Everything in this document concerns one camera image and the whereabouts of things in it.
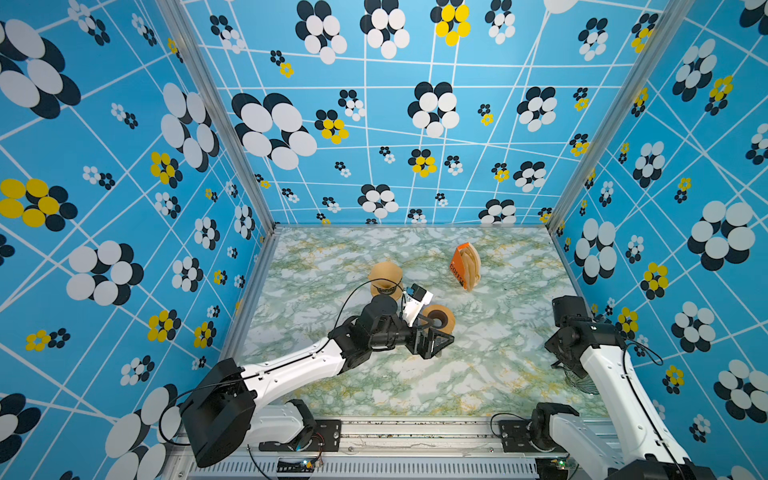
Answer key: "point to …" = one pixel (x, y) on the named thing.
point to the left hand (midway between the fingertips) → (445, 332)
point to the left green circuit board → (283, 466)
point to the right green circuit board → (554, 467)
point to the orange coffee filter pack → (466, 265)
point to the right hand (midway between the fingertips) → (568, 354)
